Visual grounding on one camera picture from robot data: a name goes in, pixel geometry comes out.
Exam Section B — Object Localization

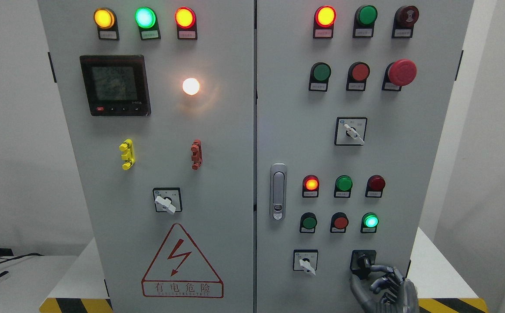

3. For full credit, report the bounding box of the red lightning warning sticker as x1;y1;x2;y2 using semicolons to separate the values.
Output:
141;223;223;298

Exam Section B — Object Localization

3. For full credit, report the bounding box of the upper right white selector switch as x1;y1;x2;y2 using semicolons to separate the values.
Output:
334;117;368;146

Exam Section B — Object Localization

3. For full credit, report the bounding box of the yellow indicator light top left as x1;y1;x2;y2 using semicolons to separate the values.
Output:
93;7;119;41

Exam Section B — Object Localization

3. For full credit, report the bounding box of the dark red buzzer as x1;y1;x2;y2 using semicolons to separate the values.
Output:
392;5;420;38

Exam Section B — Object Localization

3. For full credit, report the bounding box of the red lit indicator middle left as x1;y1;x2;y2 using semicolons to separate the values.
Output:
302;175;319;198

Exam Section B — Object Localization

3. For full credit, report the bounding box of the red push button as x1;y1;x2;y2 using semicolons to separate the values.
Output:
346;62;370;91
330;212;349;233

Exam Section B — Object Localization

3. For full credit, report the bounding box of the red indicator middle right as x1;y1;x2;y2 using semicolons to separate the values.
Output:
365;175;386;198

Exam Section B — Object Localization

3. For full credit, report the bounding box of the red terminal connector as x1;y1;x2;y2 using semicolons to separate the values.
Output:
190;139;203;170

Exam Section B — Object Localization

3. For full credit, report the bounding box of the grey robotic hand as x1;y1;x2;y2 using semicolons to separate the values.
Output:
350;265;420;313

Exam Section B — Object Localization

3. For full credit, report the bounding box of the black rotary knob switch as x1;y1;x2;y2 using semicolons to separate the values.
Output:
350;250;376;280

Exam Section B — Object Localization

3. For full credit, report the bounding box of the black cable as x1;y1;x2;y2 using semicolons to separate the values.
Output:
0;252;44;272

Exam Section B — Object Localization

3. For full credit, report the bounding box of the silver door latch handle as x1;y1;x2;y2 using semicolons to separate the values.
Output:
270;163;288;220

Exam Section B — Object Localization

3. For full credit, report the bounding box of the white glowing lamp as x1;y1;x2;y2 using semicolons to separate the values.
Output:
182;77;201;96

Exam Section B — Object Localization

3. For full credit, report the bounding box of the green lit indicator light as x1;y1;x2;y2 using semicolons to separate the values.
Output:
135;7;161;41

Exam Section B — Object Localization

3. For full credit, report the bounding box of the grey electrical control cabinet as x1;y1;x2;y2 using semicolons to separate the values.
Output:
38;0;473;313

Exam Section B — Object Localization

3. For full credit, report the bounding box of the red-orange indicator light left door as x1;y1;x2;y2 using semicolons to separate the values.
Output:
174;7;198;40

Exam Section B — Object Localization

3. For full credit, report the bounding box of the red lit indicator right door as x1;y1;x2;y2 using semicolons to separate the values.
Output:
312;5;336;38

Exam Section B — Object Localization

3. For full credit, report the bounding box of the green indicator middle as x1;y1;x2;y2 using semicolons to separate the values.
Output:
334;176;353;198

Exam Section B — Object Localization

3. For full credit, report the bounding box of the green push button lower right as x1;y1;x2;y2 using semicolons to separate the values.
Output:
360;212;379;233

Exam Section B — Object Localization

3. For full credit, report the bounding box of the green push button upper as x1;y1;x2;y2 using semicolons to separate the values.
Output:
309;62;331;92

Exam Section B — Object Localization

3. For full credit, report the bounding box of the red emergency stop mushroom button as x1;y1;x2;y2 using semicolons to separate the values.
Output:
382;59;417;92

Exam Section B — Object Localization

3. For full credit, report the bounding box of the left door white selector switch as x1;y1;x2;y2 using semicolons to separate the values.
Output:
153;187;183;215

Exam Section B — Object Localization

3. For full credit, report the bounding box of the red push button upper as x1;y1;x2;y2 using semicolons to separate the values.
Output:
346;62;370;91

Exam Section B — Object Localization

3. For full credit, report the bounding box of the green indicator top right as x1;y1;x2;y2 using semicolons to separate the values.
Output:
352;5;378;38

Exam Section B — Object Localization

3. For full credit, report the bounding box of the black digital power meter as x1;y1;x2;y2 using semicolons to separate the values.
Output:
80;55;151;116

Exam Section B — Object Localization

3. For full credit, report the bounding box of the green push button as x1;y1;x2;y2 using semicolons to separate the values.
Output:
309;62;331;92
360;212;379;233
299;212;318;233

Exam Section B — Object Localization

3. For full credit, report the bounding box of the red push button lower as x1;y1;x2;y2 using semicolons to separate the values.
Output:
330;212;349;233

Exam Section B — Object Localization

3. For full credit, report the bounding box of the lower white selector switch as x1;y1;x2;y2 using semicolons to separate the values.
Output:
293;249;319;276

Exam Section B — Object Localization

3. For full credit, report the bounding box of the yellow terminal connector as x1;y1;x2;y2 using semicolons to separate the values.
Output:
119;139;136;170

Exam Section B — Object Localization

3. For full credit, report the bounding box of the green push button lower left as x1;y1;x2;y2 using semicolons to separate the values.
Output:
299;212;318;233

